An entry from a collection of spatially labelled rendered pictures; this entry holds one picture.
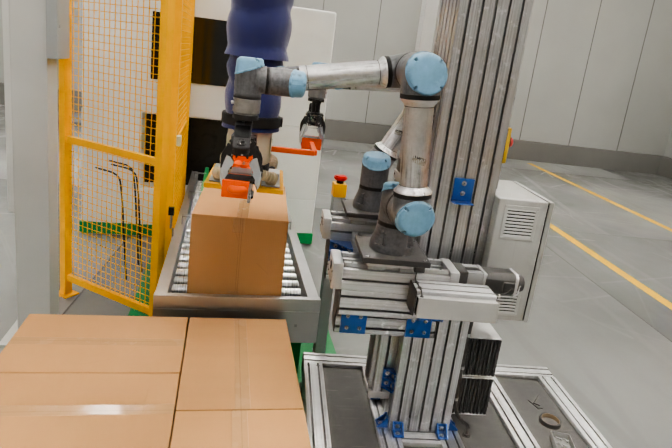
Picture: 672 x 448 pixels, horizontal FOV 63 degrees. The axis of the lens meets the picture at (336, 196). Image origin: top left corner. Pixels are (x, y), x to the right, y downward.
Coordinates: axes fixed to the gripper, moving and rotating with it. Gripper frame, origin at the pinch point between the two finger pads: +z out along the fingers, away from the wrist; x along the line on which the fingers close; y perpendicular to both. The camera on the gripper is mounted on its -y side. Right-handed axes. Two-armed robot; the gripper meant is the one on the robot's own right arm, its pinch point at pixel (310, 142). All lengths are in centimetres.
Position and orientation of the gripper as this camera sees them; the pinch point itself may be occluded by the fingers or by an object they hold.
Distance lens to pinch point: 245.6
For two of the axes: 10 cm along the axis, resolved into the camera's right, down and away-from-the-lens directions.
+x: 9.9, 0.9, 1.3
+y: 1.0, 2.6, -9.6
